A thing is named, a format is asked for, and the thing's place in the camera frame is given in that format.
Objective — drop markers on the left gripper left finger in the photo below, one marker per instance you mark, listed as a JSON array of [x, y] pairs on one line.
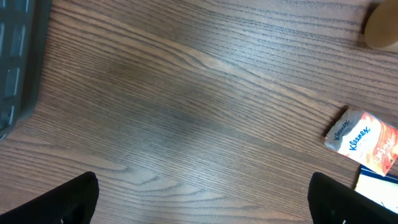
[[72, 202]]

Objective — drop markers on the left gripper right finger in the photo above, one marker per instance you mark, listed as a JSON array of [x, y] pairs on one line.
[[331, 202]]

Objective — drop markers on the colourful snack bag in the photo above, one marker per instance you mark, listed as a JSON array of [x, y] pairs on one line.
[[380, 189]]

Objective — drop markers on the small orange tissue pack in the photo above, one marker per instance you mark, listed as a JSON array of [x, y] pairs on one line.
[[364, 138]]

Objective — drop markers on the white Pantene tube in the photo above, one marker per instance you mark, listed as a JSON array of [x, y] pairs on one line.
[[381, 28]]

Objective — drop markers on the grey plastic mesh basket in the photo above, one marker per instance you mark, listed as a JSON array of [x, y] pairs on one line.
[[24, 25]]

